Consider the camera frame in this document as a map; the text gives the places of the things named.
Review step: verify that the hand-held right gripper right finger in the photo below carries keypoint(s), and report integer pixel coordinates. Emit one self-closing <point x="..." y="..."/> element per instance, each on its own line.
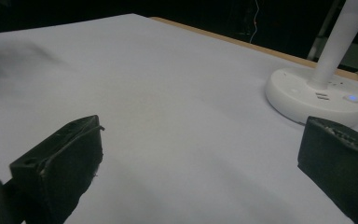
<point x="338" y="161"/>

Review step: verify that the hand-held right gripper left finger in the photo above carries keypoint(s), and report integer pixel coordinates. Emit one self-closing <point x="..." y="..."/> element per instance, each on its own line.
<point x="62" y="168"/>

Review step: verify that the white desk lamp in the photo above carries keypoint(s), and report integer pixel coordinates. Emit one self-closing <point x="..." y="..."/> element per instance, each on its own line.
<point x="310" y="96"/>

